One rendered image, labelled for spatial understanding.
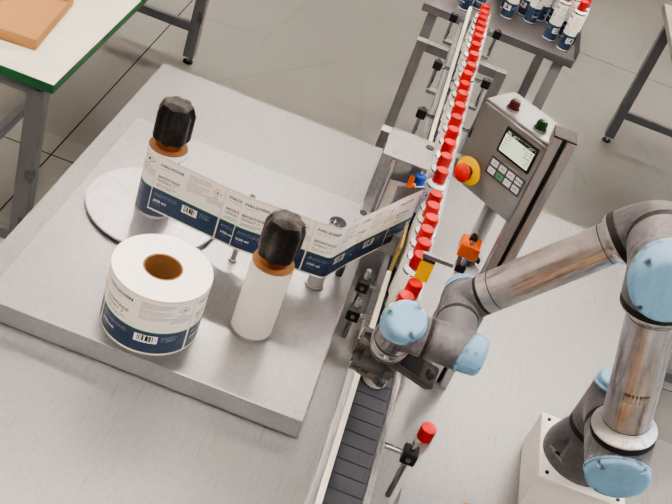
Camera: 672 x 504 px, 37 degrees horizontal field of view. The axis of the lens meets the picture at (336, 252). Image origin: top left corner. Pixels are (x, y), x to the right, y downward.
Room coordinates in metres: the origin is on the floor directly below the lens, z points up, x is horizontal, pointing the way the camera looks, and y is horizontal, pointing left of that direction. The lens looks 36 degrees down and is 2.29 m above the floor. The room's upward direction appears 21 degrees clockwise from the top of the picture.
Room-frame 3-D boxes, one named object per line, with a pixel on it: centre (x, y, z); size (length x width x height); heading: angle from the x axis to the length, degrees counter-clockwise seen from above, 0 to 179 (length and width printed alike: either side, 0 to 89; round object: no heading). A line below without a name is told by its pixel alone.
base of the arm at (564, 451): (1.50, -0.61, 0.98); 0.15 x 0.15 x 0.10
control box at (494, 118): (1.75, -0.26, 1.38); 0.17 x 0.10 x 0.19; 55
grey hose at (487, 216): (1.80, -0.27, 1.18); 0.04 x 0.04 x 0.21
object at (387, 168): (2.07, -0.08, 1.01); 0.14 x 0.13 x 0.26; 0
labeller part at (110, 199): (1.82, 0.43, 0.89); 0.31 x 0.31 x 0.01
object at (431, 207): (1.96, -0.17, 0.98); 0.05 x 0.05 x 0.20
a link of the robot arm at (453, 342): (1.38, -0.25, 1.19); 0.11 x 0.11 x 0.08; 1
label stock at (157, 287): (1.48, 0.30, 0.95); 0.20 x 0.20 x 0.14
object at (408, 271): (1.75, -0.17, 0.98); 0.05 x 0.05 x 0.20
